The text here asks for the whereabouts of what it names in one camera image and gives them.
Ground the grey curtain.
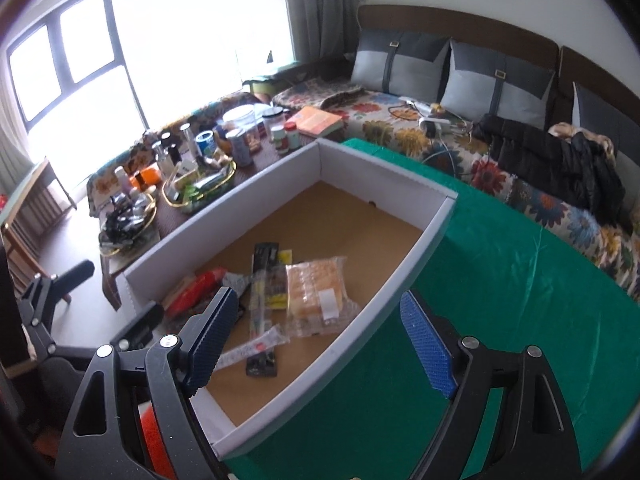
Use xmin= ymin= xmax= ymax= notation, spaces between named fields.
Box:
xmin=279 ymin=0 xmax=362 ymax=69

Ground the white power strip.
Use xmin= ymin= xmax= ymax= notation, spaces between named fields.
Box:
xmin=418 ymin=114 xmax=454 ymax=137

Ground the white cable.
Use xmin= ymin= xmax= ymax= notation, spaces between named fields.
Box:
xmin=422 ymin=127 xmax=473 ymax=167

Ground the brown knit cloth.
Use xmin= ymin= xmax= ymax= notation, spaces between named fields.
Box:
xmin=319 ymin=85 xmax=366 ymax=110

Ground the gold wire tray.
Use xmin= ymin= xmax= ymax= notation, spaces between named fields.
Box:
xmin=160 ymin=157 xmax=238 ymax=212

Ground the black puffer jacket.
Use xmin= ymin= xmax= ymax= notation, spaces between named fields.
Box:
xmin=472 ymin=114 xmax=627 ymax=227

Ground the tan patterned cloth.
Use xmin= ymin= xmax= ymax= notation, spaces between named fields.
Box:
xmin=547 ymin=122 xmax=617 ymax=162

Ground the floral bedsheet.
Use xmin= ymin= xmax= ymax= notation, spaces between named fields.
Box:
xmin=271 ymin=77 xmax=640 ymax=302

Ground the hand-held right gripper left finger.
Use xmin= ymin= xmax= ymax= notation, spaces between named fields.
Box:
xmin=52 ymin=286 xmax=239 ymax=480

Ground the blue can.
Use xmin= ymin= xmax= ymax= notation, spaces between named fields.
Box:
xmin=194 ymin=130 xmax=220 ymax=159

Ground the sliced bread packet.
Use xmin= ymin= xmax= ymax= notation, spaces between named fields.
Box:
xmin=284 ymin=256 xmax=362 ymax=339

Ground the brown chocolate bar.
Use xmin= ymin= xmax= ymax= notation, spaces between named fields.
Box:
xmin=244 ymin=350 xmax=279 ymax=377

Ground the gold tray with black items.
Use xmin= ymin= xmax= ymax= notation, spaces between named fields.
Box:
xmin=97 ymin=193 xmax=161 ymax=259

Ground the silver bottle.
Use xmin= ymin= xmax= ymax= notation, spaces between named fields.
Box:
xmin=178 ymin=122 xmax=197 ymax=159

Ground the clear printed snack packet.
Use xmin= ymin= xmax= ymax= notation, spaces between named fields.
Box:
xmin=215 ymin=325 xmax=290 ymax=372

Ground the clear lidded jar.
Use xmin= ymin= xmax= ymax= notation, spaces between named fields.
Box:
xmin=221 ymin=106 xmax=257 ymax=134

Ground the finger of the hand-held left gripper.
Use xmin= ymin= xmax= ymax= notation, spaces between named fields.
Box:
xmin=50 ymin=259 xmax=96 ymax=294
xmin=112 ymin=302 xmax=166 ymax=351

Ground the yellow tofu snack packet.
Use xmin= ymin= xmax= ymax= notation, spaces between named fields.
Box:
xmin=264 ymin=249 xmax=294 ymax=312

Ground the red cap bottle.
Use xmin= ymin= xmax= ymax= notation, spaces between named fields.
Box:
xmin=282 ymin=120 xmax=301 ymax=154

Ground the white cardboard box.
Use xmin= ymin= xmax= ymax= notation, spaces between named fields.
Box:
xmin=116 ymin=138 xmax=459 ymax=461

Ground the red snack packet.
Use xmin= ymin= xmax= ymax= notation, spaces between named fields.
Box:
xmin=162 ymin=267 xmax=229 ymax=319

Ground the wooden chair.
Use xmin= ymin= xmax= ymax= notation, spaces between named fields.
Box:
xmin=0 ymin=156 xmax=81 ymax=311

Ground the sheer pale curtain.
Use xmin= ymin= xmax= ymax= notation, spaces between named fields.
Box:
xmin=0 ymin=85 xmax=39 ymax=202

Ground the grey two-tone pillow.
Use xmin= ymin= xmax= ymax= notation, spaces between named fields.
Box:
xmin=349 ymin=26 xmax=452 ymax=104
xmin=571 ymin=80 xmax=640 ymax=171
xmin=439 ymin=40 xmax=557 ymax=132

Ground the window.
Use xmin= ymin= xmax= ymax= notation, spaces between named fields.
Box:
xmin=5 ymin=0 xmax=301 ymax=162

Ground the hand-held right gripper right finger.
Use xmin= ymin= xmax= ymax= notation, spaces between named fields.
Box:
xmin=399 ymin=290 xmax=584 ymax=480

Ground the long black-topped stick packet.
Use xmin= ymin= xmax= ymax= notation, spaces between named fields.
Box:
xmin=249 ymin=242 xmax=280 ymax=342

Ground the grey black snack packet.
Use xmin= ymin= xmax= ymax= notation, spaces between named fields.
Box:
xmin=222 ymin=270 xmax=257 ymax=307

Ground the orange book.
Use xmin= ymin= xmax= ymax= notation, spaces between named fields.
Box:
xmin=287 ymin=105 xmax=346 ymax=140

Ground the orange bottle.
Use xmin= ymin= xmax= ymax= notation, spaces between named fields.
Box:
xmin=130 ymin=168 xmax=165 ymax=187

